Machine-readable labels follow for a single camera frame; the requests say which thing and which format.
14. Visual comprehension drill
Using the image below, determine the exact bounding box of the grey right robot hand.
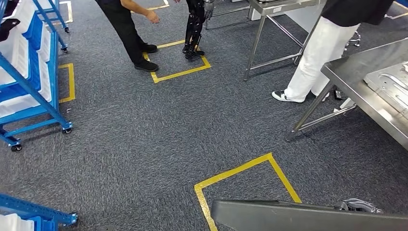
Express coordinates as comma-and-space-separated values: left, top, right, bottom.
334, 198, 384, 214

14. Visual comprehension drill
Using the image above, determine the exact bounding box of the black plastic frame part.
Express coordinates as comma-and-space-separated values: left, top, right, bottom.
210, 199, 408, 231

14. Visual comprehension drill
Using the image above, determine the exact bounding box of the stainless steel workbench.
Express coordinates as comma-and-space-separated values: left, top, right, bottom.
285, 38, 408, 151

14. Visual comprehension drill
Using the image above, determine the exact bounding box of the blue metal shelf rack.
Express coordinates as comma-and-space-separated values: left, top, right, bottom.
0, 192, 79, 231

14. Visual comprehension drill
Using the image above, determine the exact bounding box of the blue wheeled shelf cart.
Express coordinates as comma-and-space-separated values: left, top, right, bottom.
32, 0, 69, 53
0, 0, 74, 152

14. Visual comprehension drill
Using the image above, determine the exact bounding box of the embossed grey metal plate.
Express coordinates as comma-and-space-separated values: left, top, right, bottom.
363, 61, 408, 120

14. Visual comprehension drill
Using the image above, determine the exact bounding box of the yellow floor tape square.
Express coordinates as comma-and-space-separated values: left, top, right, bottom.
58, 63, 76, 103
142, 39, 212, 84
52, 0, 74, 26
193, 152, 303, 231

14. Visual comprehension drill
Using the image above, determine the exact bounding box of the person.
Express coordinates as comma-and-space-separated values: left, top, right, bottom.
95, 0, 161, 73
271, 0, 395, 103

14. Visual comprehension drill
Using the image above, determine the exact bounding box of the stainless steel side table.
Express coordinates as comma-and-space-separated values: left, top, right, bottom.
243, 0, 326, 81

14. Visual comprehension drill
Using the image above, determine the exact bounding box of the black humanoid robot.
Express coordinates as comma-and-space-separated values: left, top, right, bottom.
181, 0, 215, 62

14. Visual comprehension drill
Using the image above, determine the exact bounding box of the blue plastic bin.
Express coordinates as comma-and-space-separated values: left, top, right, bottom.
27, 216, 57, 231
21, 13, 44, 91

